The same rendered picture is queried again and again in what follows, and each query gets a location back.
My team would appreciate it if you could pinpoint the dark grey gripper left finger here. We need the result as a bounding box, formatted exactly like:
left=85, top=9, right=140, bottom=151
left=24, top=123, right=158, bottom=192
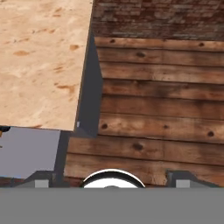
left=13, top=170, right=58, bottom=189

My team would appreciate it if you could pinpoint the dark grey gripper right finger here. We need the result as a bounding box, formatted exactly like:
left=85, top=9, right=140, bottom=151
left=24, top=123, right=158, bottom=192
left=165, top=170, right=221, bottom=189

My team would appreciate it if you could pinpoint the dark grey counter cabinet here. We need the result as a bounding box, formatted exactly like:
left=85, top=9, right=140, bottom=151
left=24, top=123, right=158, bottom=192
left=53, top=29, right=104, bottom=188

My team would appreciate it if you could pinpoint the pale grey cabinet door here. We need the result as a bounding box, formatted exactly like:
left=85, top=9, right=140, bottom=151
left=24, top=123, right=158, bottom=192
left=0, top=125, right=61, bottom=179

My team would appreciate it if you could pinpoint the white and black round object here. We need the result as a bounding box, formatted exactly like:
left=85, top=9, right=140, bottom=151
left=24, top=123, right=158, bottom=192
left=80, top=168, right=146, bottom=189

